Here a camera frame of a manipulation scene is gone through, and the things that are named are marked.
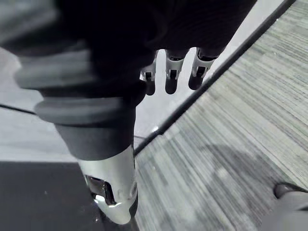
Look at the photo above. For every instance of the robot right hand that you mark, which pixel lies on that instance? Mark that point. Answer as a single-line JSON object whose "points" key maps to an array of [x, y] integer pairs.
{"points": [[101, 60]]}

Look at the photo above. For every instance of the black baseboard strip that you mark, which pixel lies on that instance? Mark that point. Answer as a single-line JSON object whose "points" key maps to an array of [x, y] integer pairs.
{"points": [[204, 84]]}

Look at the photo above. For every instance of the robot dark foot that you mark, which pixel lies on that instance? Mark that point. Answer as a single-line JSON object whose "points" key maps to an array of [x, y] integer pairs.
{"points": [[290, 191]]}

